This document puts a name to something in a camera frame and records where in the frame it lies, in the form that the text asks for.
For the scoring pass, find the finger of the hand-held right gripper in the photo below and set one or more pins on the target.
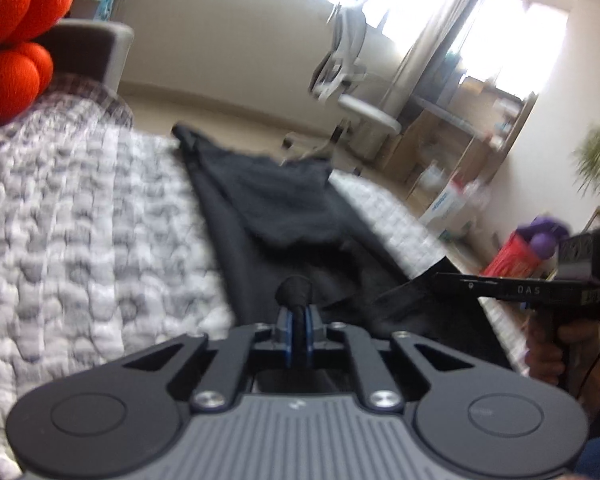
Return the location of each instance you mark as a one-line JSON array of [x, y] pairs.
[[460, 284]]

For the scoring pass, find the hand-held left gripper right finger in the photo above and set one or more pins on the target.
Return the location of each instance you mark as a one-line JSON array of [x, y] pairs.
[[308, 332]]

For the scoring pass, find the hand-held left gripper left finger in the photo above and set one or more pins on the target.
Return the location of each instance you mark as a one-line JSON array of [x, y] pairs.
[[292, 332]]

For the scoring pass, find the black garment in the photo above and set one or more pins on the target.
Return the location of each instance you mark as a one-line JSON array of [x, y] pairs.
[[280, 220]]

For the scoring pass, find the person's right hand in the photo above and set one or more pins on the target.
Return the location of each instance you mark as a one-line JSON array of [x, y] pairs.
[[542, 350]]

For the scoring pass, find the red bag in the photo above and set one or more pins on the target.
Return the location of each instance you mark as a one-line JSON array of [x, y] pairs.
[[510, 257]]

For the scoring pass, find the purple plush object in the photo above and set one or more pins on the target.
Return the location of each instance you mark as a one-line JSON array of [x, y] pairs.
[[542, 235]]

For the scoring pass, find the white box with blue print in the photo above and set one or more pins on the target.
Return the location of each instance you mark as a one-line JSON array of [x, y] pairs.
[[450, 210]]

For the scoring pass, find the wooden desk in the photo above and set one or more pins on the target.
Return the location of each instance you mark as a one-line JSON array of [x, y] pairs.
[[460, 125]]

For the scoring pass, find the grey checked quilted blanket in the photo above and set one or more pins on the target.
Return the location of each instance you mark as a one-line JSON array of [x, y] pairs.
[[80, 240]]

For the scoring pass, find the white office chair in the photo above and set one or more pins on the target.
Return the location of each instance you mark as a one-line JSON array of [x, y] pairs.
[[350, 75]]

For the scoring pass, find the small window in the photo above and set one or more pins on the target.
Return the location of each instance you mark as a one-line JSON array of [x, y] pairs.
[[515, 45]]

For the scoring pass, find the beige curtain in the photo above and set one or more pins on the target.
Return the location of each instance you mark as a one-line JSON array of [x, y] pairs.
[[440, 35]]

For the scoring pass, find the teal patterned object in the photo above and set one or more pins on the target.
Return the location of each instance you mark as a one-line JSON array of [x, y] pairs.
[[106, 2]]

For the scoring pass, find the orange knot pillow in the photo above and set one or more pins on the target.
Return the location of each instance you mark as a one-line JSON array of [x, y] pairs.
[[10, 35]]

